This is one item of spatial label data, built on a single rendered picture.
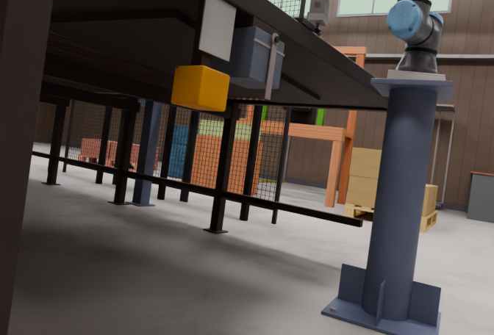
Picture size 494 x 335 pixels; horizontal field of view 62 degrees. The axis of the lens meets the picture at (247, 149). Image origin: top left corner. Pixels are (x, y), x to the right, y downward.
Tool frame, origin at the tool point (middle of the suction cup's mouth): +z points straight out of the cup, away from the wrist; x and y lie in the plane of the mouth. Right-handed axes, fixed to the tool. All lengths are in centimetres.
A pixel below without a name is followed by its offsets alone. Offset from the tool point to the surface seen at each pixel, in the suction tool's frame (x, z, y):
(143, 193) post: -152, 97, -108
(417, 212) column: 48, 67, 7
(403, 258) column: 45, 83, 10
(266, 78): 9, 35, 76
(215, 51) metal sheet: 3, 33, 92
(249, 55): 7, 31, 82
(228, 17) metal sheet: 3, 25, 89
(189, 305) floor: -20, 107, 44
